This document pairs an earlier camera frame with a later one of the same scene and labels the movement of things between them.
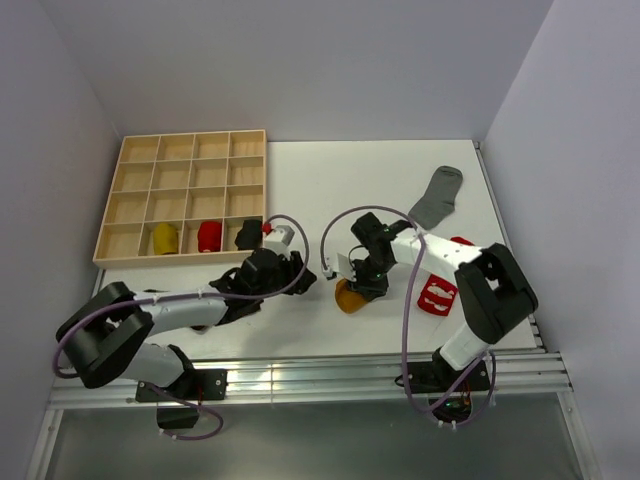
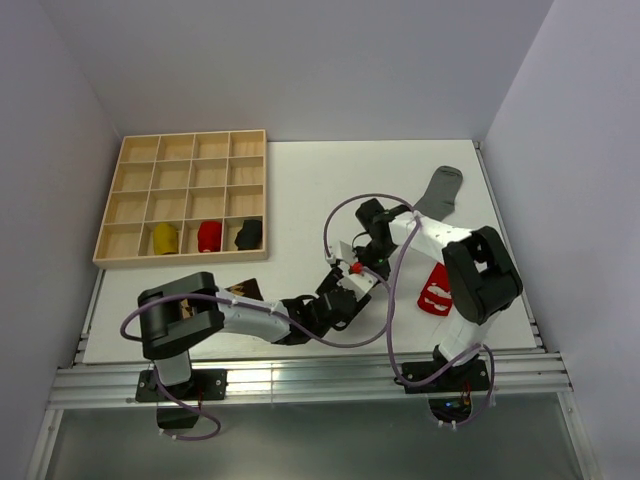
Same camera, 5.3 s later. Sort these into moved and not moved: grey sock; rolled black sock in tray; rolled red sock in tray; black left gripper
Moved: black left gripper
Not moved: grey sock; rolled black sock in tray; rolled red sock in tray
